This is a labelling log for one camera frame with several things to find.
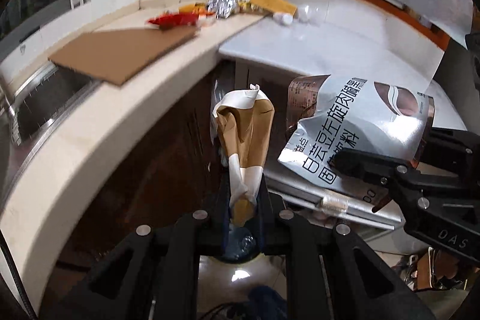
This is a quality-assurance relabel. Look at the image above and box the brown wooden cabinet door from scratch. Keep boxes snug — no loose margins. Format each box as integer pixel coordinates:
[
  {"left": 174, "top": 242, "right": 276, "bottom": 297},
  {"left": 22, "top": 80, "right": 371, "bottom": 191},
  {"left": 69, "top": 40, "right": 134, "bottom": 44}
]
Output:
[{"left": 55, "top": 60, "right": 235, "bottom": 273}]

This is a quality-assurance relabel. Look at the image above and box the white washing machine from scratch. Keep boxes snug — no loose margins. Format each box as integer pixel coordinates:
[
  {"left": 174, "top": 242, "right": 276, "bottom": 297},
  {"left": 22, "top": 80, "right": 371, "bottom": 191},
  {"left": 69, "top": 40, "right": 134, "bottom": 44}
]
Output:
[{"left": 218, "top": 0, "right": 470, "bottom": 242}]

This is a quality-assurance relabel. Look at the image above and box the small white plastic bottle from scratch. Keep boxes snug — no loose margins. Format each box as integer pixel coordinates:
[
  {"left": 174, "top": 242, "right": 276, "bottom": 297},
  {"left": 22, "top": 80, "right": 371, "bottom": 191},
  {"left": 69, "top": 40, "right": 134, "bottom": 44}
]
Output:
[{"left": 272, "top": 12, "right": 294, "bottom": 26}]

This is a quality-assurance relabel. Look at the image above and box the orange snack wrapper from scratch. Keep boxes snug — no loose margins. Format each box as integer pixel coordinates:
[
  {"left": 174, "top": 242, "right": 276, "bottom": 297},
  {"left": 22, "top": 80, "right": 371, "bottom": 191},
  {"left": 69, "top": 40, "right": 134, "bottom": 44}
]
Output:
[{"left": 178, "top": 3, "right": 210, "bottom": 15}]

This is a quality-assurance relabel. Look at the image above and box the red snack wrapper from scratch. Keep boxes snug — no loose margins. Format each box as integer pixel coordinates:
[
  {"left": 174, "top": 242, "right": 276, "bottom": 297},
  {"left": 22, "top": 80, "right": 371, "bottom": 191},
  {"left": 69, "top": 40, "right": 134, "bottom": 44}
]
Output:
[{"left": 146, "top": 12, "right": 214, "bottom": 30}]

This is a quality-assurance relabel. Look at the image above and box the silver foil snack pouch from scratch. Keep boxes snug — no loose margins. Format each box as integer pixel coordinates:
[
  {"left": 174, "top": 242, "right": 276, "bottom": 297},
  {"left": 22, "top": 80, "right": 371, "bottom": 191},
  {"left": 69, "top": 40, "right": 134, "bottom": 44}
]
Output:
[{"left": 277, "top": 75, "right": 435, "bottom": 206}]

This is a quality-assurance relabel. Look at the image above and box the silver foil ball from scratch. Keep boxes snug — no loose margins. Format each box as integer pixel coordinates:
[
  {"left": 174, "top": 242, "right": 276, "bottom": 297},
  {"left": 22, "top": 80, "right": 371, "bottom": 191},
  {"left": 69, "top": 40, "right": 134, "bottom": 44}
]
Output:
[{"left": 206, "top": 0, "right": 239, "bottom": 19}]

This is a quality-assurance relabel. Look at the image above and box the clear plastic bag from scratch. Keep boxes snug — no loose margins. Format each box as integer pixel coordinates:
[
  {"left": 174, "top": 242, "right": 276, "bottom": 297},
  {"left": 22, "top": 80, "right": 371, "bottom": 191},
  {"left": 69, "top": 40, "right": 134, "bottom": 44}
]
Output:
[{"left": 296, "top": 4, "right": 319, "bottom": 24}]

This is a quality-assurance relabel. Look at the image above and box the white round trash bin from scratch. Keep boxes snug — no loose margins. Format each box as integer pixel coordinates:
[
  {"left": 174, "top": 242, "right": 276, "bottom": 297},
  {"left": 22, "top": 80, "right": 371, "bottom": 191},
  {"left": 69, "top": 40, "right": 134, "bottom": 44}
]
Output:
[{"left": 196, "top": 222, "right": 288, "bottom": 320}]

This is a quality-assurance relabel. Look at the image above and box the brown cardboard sheet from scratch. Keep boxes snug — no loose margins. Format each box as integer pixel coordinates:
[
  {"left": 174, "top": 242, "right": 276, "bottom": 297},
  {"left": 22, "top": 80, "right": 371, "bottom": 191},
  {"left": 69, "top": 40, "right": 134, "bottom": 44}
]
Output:
[{"left": 49, "top": 26, "right": 197, "bottom": 86}]

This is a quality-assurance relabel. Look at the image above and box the brown paper bag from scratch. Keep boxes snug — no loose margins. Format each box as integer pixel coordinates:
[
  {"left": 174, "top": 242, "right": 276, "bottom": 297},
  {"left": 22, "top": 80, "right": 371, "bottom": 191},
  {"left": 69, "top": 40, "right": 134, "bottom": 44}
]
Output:
[{"left": 212, "top": 85, "right": 275, "bottom": 227}]

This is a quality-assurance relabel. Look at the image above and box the steel kitchen sink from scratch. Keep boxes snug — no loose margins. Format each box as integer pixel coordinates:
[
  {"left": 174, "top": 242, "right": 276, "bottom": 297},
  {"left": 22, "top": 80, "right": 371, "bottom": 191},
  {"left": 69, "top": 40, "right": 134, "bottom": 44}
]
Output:
[{"left": 0, "top": 61, "right": 103, "bottom": 149}]

